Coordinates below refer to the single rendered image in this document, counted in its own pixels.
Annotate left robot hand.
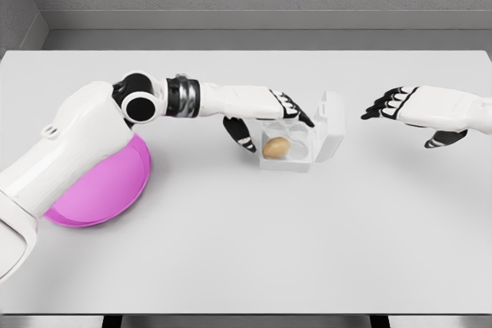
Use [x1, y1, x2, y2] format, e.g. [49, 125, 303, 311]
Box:
[223, 88, 315, 153]

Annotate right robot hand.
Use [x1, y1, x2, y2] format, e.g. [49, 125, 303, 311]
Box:
[360, 85, 474, 149]

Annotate brown egg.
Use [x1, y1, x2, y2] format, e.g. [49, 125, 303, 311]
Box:
[263, 136, 291, 160]

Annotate transparent egg box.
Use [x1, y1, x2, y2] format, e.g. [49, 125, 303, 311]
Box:
[258, 89, 346, 174]

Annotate pink bowl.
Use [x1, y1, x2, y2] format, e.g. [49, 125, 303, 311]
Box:
[43, 131, 151, 228]

